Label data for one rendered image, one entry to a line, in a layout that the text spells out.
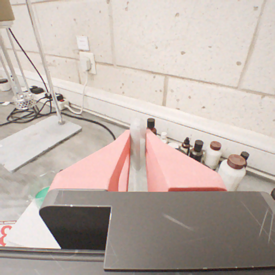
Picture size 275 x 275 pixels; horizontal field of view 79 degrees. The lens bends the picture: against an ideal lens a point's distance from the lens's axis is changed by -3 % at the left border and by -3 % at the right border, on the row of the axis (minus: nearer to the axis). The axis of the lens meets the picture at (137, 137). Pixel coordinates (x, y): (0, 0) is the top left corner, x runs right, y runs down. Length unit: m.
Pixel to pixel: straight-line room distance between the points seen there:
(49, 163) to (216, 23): 0.63
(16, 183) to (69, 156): 0.17
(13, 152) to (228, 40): 0.75
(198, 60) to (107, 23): 0.35
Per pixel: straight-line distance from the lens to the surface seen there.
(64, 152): 0.66
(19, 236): 0.39
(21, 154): 0.70
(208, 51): 0.56
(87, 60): 0.80
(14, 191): 0.60
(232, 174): 0.48
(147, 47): 0.63
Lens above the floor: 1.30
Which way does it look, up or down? 36 degrees down
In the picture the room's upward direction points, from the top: straight up
